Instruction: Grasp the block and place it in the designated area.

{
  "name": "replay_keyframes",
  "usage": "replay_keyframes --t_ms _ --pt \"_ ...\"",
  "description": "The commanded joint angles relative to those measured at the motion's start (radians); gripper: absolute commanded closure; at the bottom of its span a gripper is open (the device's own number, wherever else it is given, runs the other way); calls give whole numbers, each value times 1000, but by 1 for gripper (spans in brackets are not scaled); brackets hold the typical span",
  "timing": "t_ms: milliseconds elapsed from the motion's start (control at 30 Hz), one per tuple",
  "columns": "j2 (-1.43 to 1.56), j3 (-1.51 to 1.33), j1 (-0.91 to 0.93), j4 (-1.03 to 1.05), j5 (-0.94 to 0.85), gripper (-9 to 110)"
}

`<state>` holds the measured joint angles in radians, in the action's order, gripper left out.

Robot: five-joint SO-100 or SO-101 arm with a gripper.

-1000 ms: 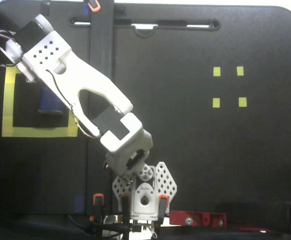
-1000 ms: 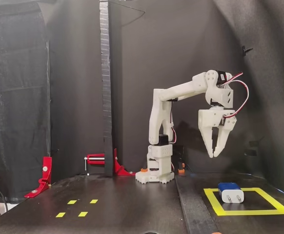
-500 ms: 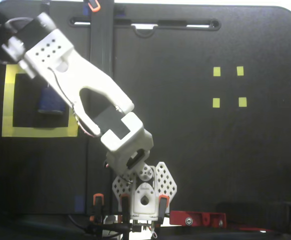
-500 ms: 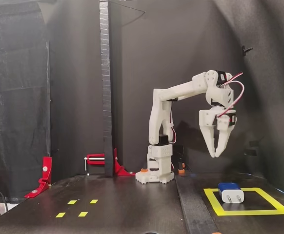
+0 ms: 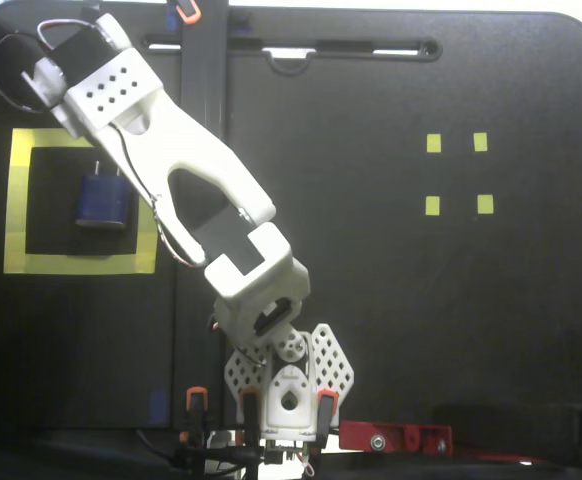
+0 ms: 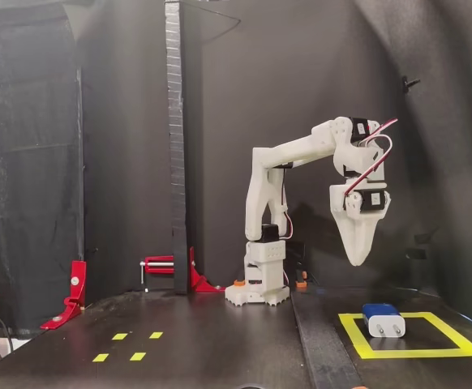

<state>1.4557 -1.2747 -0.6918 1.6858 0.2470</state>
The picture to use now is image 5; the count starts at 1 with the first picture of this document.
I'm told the blue white charger block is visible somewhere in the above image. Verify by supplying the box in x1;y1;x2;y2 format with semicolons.
74;159;135;230

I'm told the orange black spring clamp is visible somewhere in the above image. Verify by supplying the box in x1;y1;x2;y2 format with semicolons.
184;386;210;446
239;387;261;446
317;389;341;449
168;0;202;25

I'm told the long black flat board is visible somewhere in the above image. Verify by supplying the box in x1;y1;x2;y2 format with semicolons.
173;0;230;431

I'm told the yellow tape square outline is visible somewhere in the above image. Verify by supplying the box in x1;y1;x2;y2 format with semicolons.
3;127;160;276

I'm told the red corner bracket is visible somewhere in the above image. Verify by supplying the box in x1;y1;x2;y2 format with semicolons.
339;420;407;454

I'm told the black cable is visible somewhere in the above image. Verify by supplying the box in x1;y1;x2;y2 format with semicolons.
135;428;182;469

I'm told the red white servo cable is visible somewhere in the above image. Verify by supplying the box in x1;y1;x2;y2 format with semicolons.
0;18;97;114

